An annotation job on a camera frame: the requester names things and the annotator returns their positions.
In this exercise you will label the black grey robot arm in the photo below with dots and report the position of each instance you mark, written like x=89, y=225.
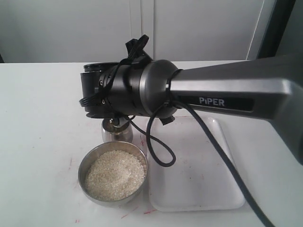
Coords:
x=269, y=88

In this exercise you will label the large steel rice bowl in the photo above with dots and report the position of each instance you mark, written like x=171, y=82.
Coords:
x=94, y=154

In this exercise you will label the white plastic tray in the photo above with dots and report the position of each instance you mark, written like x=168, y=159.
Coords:
x=199, y=179

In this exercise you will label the beige food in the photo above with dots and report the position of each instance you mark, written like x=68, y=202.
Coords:
x=114, y=176

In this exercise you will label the small steel cup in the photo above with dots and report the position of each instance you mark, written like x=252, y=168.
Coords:
x=111, y=133

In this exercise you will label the white cabinet doors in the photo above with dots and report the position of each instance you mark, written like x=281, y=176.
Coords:
x=97, y=30

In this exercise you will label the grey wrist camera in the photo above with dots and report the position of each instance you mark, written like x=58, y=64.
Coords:
x=118, y=121

